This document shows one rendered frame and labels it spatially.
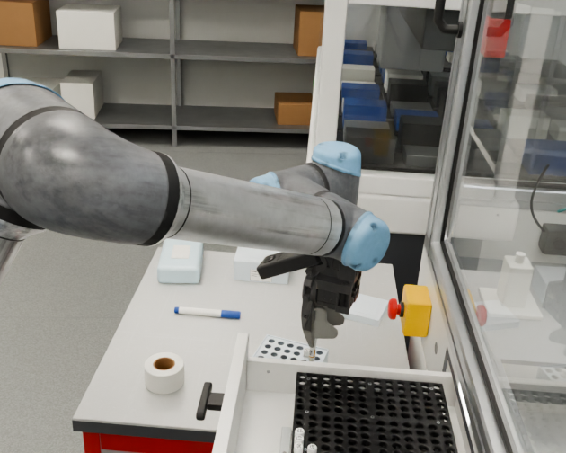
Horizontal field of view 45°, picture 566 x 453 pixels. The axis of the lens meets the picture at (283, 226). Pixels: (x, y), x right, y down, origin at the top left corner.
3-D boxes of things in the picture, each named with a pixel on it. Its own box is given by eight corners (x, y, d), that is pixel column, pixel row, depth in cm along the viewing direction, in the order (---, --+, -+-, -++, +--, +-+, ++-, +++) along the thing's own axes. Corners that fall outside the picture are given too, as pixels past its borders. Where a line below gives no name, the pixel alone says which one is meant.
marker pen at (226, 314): (173, 315, 142) (173, 308, 141) (175, 311, 143) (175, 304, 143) (239, 320, 141) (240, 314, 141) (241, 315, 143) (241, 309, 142)
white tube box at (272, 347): (250, 375, 125) (251, 358, 124) (266, 350, 133) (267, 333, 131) (314, 392, 122) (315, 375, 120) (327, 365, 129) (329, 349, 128)
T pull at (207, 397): (195, 421, 94) (195, 413, 93) (204, 386, 101) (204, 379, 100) (221, 424, 94) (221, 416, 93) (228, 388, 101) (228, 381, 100)
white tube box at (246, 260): (233, 280, 156) (233, 260, 154) (238, 262, 164) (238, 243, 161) (288, 285, 155) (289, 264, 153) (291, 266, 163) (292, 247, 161)
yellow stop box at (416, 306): (399, 336, 125) (403, 303, 122) (395, 315, 132) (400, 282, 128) (427, 338, 125) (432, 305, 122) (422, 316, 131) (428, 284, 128)
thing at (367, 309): (320, 312, 146) (321, 306, 145) (332, 293, 153) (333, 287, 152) (377, 327, 142) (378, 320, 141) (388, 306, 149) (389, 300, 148)
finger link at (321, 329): (332, 362, 115) (338, 315, 111) (299, 353, 117) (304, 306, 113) (338, 352, 118) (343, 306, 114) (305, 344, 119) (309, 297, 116)
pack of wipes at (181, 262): (199, 285, 153) (199, 268, 151) (156, 284, 153) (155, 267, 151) (203, 253, 167) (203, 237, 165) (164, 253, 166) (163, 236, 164)
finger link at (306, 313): (307, 335, 113) (312, 288, 110) (299, 333, 114) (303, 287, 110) (316, 322, 117) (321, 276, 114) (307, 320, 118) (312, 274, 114)
